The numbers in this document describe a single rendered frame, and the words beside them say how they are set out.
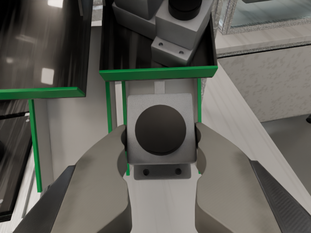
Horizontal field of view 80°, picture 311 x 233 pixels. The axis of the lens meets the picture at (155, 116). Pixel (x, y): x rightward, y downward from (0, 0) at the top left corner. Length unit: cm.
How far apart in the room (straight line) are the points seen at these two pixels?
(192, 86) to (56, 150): 28
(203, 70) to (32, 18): 23
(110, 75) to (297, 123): 190
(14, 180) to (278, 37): 114
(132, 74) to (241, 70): 93
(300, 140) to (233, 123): 131
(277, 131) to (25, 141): 174
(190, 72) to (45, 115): 27
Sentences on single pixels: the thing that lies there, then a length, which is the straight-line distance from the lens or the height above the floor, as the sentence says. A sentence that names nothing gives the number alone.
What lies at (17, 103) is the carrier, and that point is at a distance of 65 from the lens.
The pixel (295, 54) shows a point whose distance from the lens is 125.
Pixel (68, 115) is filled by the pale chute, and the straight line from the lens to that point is 38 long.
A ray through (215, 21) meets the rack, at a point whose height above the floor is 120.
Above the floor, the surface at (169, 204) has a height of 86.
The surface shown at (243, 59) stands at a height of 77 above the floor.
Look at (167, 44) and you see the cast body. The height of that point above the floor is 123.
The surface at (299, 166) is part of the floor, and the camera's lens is 177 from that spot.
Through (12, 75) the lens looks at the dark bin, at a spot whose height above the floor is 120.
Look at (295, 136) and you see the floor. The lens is 192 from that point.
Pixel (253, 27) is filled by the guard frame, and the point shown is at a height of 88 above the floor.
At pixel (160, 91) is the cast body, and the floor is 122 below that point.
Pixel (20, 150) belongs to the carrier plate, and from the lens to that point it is 53.
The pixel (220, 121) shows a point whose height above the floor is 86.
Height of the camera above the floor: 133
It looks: 50 degrees down
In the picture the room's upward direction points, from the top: 4 degrees counter-clockwise
